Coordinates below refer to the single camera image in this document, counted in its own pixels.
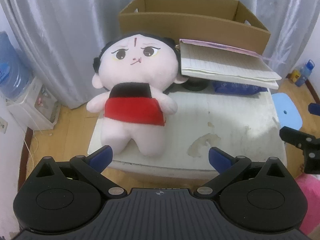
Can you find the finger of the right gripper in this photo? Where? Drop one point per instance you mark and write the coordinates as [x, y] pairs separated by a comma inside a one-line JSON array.
[[314, 109], [301, 140]]

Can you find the black electrical tape roll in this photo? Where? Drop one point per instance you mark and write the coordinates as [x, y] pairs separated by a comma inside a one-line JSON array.
[[195, 84]]

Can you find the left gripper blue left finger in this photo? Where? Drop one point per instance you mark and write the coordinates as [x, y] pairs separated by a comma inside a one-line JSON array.
[[98, 160]]

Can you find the pink cover notebook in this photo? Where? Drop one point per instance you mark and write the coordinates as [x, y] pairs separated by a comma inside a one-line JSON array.
[[219, 62]]

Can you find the blue wet wipes pack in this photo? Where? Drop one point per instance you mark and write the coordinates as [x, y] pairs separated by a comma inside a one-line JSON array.
[[236, 88]]

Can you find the brown cardboard box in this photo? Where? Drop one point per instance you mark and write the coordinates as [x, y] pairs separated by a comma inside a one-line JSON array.
[[220, 21]]

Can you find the light blue plastic stool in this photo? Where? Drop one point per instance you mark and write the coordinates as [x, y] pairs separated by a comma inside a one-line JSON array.
[[287, 112]]

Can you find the white water dispenser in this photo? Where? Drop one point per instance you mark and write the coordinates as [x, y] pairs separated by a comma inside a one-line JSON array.
[[36, 108]]

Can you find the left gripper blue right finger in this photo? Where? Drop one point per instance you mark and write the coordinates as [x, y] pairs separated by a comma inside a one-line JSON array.
[[222, 161]]

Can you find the pink plush doll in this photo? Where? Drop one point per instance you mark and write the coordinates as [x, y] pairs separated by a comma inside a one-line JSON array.
[[136, 70]]

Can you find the blue water bottle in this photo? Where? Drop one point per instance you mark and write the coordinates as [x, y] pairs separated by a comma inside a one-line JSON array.
[[304, 73]]

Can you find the pink floral cloth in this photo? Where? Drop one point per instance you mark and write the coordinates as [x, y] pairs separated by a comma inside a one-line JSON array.
[[309, 184]]

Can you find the blue water jug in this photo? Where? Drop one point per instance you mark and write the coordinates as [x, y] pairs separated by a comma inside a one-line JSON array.
[[15, 76]]

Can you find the white curtain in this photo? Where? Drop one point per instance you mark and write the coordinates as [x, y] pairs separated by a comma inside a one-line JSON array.
[[59, 39]]

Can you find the yellow small container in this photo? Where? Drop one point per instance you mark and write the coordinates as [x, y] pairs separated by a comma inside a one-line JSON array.
[[295, 75]]

